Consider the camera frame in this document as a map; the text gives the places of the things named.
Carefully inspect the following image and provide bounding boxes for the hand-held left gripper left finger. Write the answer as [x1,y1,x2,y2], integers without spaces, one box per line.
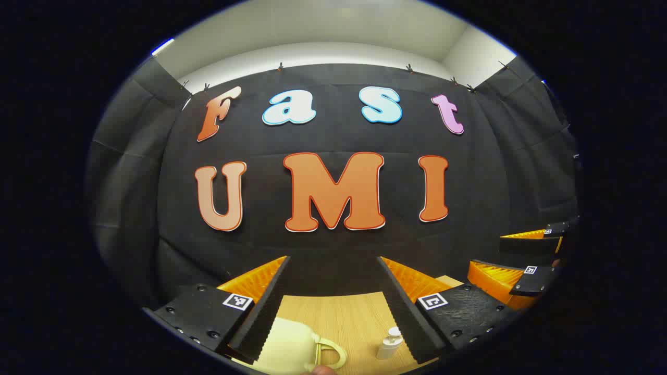
[143,255,291,365]

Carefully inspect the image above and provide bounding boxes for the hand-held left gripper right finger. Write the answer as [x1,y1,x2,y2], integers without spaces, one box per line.
[377,256,522,365]

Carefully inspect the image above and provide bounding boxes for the white pump bottle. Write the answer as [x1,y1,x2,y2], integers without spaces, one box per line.
[376,327,403,360]

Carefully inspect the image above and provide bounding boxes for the pale yellow small suitcase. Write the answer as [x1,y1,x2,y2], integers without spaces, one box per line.
[232,317,348,374]

